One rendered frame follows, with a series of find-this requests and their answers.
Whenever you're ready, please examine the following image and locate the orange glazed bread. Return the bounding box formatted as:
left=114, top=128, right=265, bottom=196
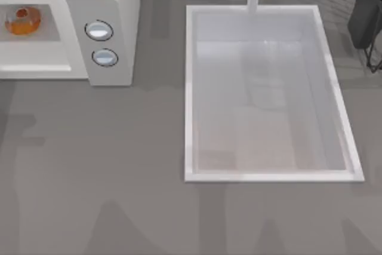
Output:
left=4, top=6, right=42, bottom=36

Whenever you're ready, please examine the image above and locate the pale microwave oven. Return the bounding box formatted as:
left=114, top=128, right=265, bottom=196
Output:
left=0, top=0, right=140, bottom=87

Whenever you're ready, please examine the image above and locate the large microwave knob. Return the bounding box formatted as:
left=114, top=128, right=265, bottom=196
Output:
left=84, top=20, right=115, bottom=42

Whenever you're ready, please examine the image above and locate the small microwave knob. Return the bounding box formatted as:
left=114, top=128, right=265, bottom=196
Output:
left=91, top=48, right=119, bottom=67

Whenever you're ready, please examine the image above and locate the white sink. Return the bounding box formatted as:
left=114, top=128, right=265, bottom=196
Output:
left=184, top=4, right=366, bottom=183

